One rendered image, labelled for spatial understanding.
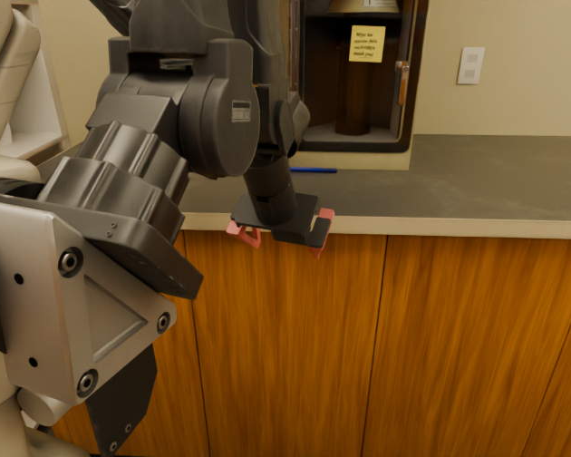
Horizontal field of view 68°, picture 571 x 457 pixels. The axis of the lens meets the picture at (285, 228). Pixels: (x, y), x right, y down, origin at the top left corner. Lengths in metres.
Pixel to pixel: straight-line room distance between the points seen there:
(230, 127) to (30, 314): 0.17
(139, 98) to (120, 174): 0.07
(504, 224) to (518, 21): 0.85
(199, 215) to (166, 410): 0.65
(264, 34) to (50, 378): 0.32
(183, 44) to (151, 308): 0.18
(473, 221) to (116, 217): 0.80
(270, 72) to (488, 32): 1.26
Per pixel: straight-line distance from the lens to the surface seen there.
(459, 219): 0.94
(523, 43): 1.68
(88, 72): 1.73
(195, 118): 0.30
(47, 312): 0.25
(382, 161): 1.17
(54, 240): 0.23
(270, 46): 0.43
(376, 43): 1.10
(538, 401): 1.37
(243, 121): 0.34
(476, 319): 1.13
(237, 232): 0.60
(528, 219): 0.99
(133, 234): 0.23
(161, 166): 0.28
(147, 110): 0.31
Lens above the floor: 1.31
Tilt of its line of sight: 27 degrees down
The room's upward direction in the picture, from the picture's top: straight up
